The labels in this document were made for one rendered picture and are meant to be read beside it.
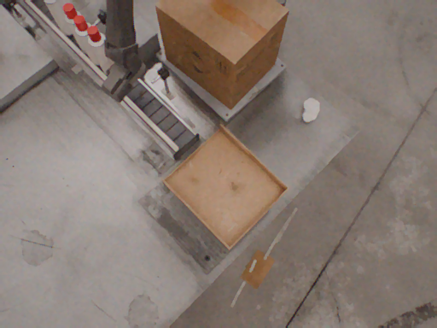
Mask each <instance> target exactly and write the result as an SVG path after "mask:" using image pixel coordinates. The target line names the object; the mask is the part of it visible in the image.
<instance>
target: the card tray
mask: <svg viewBox="0 0 437 328"><path fill-rule="evenodd" d="M160 179H161V181H162V182H163V183H164V184H165V185H166V186H167V188H168V189H169V190H171V191H172V193H173V194H174V195H176V197H177V198H178V199H180V201H181V202H183V203H184V205H185V206H186V207H188V209H189V210H190V211H192V214H193V215H195V216H196V218H197V219H198V220H200V221H201V223H203V224H204V226H205V227H207V228H208V230H209V231H211V232H212V233H213V235H215V236H216V237H217V239H218V240H219V241H220V242H221V243H222V244H223V245H224V246H225V247H226V248H227V249H228V250H230V249H231V248H232V247H233V246H234V245H235V244H236V243H237V242H238V241H239V240H240V239H241V238H242V237H243V236H244V235H245V234H246V233H247V232H248V231H249V230H250V229H251V228H252V227H253V226H254V225H255V224H256V223H257V222H258V221H259V220H260V219H261V218H262V217H263V216H264V215H265V214H266V213H267V212H268V211H270V209H271V208H272V207H273V206H274V204H275V203H276V202H277V201H278V200H279V199H280V198H282V196H283V195H285V194H286V192H287V191H288V190H289V187H288V186H287V185H286V184H285V183H284V182H283V181H282V180H281V179H279V178H278V177H277V175H276V174H274V172H272V170H270V169H269V168H268V167H267V166H266V165H265V164H264V163H263V162H261V160H259V159H258V158H257V157H256V156H255V155H254V154H253V153H252V152H251V151H250V150H249V149H247V148H246V147H245V145H243V144H242V143H241V142H239V141H238V140H237V138H235V137H234V136H233V134H232V133H230V132H229V131H228V130H227V129H225V128H224V126H223V125H221V124H220V129H219V130H218V131H217V132H216V133H214V134H213V136H212V137H211V138H209V139H208V140H207V141H206V142H205V143H204V144H203V145H201V146H200V148H199V149H197V150H196V151H195V152H194V153H193V154H192V155H191V156H189V157H188V158H187V159H186V160H185V161H184V162H182V163H181V164H180V165H179V166H178V167H177V168H176V169H175V170H173V171H172V173H171V174H169V175H168V176H167V177H166V178H165V179H163V178H160Z"/></svg>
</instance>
